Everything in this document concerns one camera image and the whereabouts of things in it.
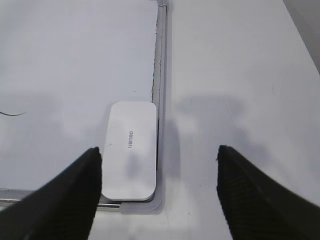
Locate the aluminium framed whiteboard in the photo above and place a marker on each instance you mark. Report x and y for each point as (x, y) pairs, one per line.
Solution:
(63, 64)

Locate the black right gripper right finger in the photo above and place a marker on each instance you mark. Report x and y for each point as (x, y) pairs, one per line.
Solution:
(256, 207)

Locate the white whiteboard eraser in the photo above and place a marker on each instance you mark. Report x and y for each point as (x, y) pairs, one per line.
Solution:
(130, 153)

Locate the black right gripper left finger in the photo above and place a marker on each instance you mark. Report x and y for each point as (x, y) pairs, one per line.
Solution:
(63, 209)

